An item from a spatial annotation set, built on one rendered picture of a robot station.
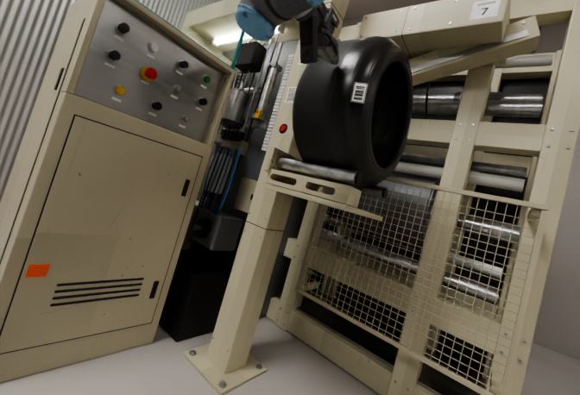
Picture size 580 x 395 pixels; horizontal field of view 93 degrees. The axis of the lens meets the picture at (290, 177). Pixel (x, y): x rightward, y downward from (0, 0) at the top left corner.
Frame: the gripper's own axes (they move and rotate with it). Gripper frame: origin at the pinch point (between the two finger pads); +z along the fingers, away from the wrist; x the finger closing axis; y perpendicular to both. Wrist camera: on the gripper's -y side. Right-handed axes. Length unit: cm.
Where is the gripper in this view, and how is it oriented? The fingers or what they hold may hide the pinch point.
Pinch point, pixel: (333, 63)
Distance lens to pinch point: 94.6
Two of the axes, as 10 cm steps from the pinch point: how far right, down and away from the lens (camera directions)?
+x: -7.6, -1.8, 6.2
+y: 3.5, -9.3, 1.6
